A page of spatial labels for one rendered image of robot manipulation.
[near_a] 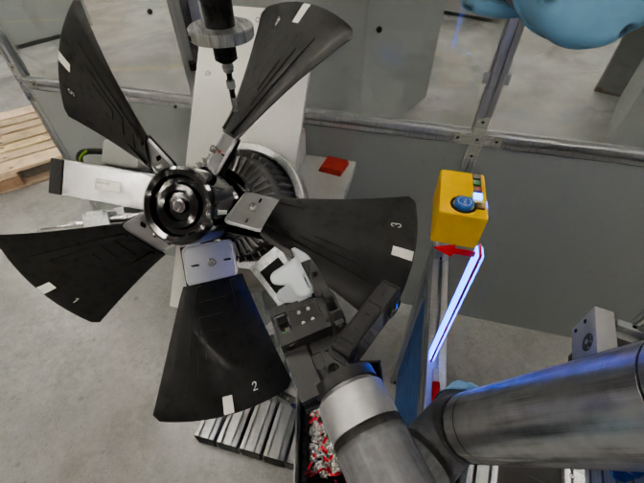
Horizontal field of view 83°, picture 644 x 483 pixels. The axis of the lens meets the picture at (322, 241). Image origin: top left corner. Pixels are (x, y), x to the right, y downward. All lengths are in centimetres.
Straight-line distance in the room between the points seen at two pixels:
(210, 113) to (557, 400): 80
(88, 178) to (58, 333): 140
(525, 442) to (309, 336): 22
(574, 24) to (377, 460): 35
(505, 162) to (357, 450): 110
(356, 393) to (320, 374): 5
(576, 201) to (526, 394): 115
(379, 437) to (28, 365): 195
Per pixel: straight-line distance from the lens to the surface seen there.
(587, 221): 154
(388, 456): 38
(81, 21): 73
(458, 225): 83
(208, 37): 44
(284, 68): 58
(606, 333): 84
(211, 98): 91
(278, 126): 83
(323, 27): 59
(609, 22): 30
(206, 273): 64
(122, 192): 85
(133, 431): 181
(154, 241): 70
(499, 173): 135
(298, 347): 43
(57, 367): 211
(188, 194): 58
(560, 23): 29
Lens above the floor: 158
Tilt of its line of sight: 46 degrees down
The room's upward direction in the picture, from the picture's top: straight up
